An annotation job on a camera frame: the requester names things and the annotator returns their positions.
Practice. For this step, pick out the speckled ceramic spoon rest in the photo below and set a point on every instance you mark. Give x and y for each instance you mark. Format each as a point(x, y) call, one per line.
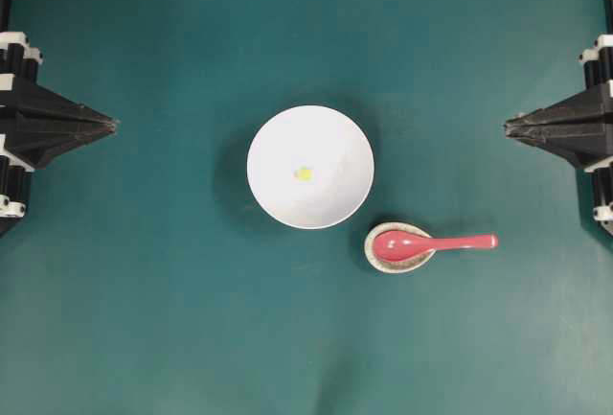
point(389, 267)

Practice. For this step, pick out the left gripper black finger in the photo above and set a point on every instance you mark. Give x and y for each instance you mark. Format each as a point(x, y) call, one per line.
point(35, 103)
point(40, 146)

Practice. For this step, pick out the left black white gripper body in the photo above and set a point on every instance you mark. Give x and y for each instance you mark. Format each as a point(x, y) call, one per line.
point(19, 62)

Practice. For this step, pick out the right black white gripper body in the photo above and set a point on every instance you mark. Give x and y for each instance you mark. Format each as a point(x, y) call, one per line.
point(596, 63)

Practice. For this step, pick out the pink plastic soup spoon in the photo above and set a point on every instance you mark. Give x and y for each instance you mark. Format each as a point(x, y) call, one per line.
point(396, 245)

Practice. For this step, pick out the white round bowl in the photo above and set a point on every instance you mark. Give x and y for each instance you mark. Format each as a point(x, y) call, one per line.
point(317, 137)

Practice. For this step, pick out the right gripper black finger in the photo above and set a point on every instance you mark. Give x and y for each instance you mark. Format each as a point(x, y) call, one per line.
point(589, 106)
point(585, 148)

